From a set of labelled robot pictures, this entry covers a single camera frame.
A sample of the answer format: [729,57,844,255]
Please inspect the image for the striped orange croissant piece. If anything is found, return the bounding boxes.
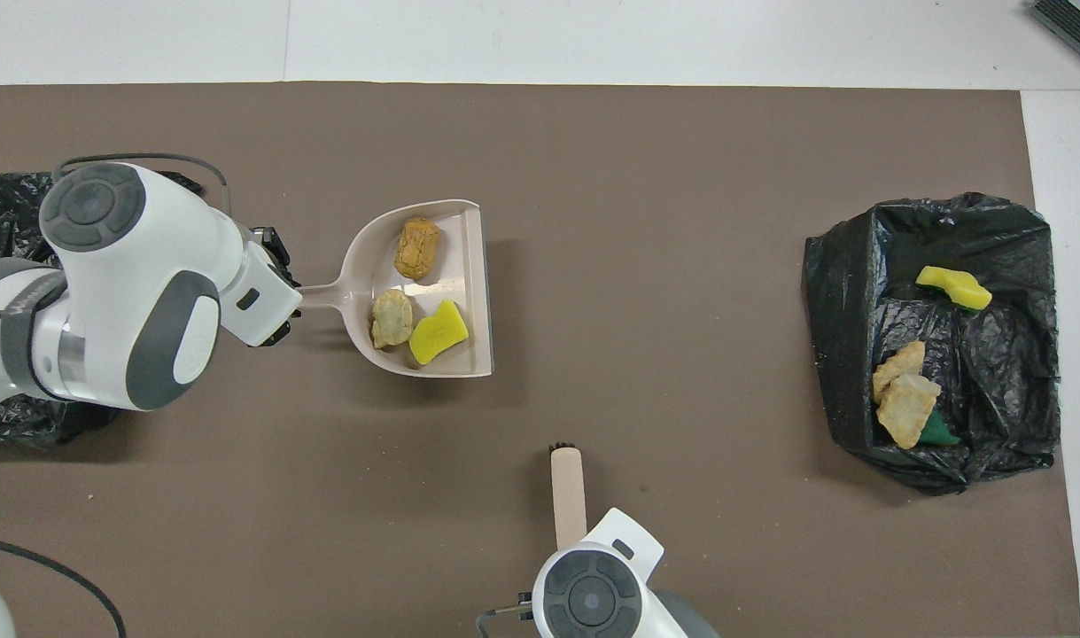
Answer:
[873,340,927,404]

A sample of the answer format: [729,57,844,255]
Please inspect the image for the crumpled black trash bag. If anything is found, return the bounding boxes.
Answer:
[0,168,204,447]

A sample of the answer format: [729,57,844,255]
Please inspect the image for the brown table mat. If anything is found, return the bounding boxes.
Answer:
[0,82,1080,638]

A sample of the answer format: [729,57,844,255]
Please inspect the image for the brown bread roll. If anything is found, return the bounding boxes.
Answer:
[393,218,442,282]

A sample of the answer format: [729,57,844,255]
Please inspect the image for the thick yellow sponge chunk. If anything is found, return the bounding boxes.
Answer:
[408,300,470,366]

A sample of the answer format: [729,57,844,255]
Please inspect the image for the pale beige rock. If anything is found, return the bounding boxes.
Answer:
[370,289,415,350]

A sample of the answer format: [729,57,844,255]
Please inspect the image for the beige plastic dustpan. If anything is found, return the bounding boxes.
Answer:
[296,199,494,379]

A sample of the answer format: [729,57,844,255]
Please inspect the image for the dark ribbed device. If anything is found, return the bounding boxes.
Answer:
[1029,0,1080,76]

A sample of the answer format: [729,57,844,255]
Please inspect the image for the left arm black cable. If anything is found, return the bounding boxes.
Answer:
[0,152,230,638]

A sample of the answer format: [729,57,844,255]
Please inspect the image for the beige brush black bristles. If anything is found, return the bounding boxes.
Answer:
[549,443,587,550]

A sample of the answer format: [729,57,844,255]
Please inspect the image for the notched yellow sponge piece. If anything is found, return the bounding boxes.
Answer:
[915,265,993,312]

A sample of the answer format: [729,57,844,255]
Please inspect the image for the open black bag lined bin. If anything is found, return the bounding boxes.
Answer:
[803,192,1061,495]

